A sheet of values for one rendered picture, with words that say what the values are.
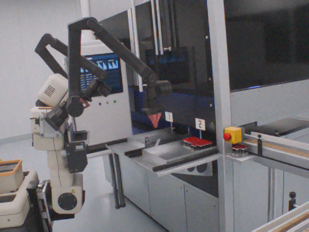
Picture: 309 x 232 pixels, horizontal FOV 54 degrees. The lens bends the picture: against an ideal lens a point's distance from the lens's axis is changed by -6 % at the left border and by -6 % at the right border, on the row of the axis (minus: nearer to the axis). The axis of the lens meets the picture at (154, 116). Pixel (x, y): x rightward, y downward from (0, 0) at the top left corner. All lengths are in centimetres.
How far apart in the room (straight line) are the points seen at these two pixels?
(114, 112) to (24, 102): 456
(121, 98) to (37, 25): 470
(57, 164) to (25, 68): 524
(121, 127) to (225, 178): 104
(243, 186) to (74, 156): 96
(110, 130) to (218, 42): 119
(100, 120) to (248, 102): 114
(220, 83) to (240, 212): 79
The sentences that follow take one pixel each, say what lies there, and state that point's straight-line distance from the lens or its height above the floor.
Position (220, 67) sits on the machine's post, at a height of 134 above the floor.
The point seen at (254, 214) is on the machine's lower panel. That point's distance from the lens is 206.
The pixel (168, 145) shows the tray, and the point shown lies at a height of 90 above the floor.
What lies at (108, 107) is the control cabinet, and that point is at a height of 107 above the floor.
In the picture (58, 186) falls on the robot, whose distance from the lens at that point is 172.
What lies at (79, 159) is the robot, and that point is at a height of 95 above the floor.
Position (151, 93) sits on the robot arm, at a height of 125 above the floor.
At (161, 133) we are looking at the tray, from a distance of 224.
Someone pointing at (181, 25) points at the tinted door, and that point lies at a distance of 190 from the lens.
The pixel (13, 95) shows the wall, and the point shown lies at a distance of 684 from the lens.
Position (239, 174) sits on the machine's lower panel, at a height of 73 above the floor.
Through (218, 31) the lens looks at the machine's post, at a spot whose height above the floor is 152.
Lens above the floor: 143
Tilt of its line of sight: 11 degrees down
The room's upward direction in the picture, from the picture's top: 5 degrees counter-clockwise
